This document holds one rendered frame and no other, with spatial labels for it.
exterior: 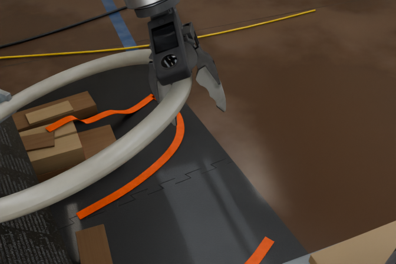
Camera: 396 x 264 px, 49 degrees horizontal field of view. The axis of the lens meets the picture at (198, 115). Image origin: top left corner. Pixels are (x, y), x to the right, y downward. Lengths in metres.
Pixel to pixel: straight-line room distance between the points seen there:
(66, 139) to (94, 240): 0.59
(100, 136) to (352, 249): 1.66
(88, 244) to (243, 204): 0.74
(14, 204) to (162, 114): 0.22
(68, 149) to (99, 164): 1.64
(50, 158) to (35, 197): 1.63
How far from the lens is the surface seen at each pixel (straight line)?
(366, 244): 1.00
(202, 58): 0.68
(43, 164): 2.21
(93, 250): 1.87
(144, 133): 0.57
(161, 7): 0.66
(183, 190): 2.17
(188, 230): 2.03
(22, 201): 0.57
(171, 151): 2.36
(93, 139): 2.36
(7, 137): 1.61
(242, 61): 3.11
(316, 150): 2.47
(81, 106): 2.62
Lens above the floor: 1.67
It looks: 40 degrees down
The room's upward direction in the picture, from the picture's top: straight up
